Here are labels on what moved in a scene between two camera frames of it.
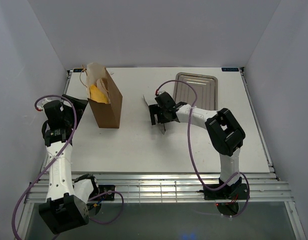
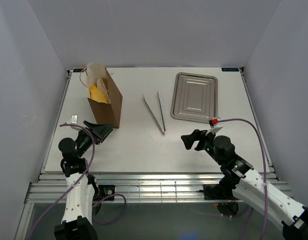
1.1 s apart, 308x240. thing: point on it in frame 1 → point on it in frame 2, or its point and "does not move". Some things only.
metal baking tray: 206,87 does not move
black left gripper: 80,105 → 101,131
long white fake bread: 102,85 does not move
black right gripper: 155,109 → 197,135
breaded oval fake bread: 98,94 does not move
